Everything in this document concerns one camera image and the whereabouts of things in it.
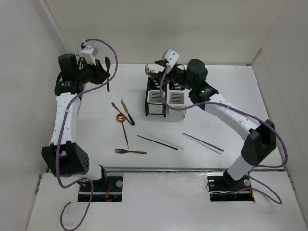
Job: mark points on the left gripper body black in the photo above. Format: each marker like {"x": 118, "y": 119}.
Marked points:
{"x": 90, "y": 73}

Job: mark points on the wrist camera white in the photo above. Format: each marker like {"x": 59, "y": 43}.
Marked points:
{"x": 89, "y": 54}
{"x": 170, "y": 57}

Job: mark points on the dark brown fork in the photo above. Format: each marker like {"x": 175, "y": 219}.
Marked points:
{"x": 122, "y": 151}

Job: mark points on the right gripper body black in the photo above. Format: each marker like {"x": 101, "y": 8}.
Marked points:
{"x": 176, "y": 74}

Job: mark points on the aluminium rail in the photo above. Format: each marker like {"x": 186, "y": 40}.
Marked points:
{"x": 63, "y": 155}
{"x": 195, "y": 173}

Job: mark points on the copper fork long handle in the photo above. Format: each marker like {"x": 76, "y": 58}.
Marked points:
{"x": 148, "y": 71}

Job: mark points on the black chopstick right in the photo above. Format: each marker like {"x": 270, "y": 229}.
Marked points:
{"x": 203, "y": 142}

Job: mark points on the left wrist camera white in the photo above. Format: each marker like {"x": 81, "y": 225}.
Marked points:
{"x": 89, "y": 54}

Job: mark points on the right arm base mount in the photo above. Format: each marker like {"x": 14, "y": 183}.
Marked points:
{"x": 224, "y": 188}

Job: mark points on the black chopstick left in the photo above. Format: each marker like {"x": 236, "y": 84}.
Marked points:
{"x": 174, "y": 148}

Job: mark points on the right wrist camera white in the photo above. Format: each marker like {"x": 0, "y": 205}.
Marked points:
{"x": 170, "y": 57}

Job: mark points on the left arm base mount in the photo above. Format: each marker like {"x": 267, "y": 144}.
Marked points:
{"x": 107, "y": 189}

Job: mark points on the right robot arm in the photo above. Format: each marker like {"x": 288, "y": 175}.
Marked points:
{"x": 258, "y": 136}

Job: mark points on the white utensil container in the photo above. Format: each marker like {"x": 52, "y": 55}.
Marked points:
{"x": 176, "y": 98}

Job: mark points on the aluminium rail left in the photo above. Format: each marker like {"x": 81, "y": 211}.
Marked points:
{"x": 63, "y": 155}

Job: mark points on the dark copper spoon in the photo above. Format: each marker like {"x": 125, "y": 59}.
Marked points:
{"x": 108, "y": 65}

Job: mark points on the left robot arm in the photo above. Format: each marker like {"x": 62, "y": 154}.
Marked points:
{"x": 70, "y": 60}

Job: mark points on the aluminium rail front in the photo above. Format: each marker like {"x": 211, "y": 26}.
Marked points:
{"x": 195, "y": 173}

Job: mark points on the black utensil container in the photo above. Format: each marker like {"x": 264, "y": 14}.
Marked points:
{"x": 153, "y": 100}

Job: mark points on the black chopstick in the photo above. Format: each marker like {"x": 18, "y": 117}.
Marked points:
{"x": 203, "y": 142}
{"x": 174, "y": 148}

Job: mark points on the gold knife green handle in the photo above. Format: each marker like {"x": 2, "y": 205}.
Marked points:
{"x": 127, "y": 112}

